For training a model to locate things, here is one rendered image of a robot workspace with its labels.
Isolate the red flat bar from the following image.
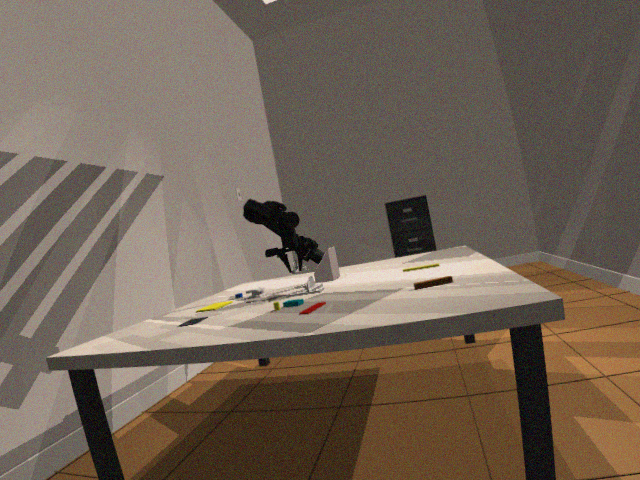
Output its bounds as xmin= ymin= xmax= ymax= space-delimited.
xmin=299 ymin=302 xmax=326 ymax=314

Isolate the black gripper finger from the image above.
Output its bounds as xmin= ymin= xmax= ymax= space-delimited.
xmin=277 ymin=254 xmax=291 ymax=273
xmin=297 ymin=250 xmax=307 ymax=271

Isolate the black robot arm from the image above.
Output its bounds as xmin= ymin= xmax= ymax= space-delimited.
xmin=243 ymin=198 xmax=325 ymax=264

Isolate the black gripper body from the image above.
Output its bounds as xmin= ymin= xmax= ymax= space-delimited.
xmin=265 ymin=229 xmax=317 ymax=257

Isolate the cyan rectangular block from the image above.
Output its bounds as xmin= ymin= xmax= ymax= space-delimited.
xmin=282 ymin=299 xmax=304 ymax=307

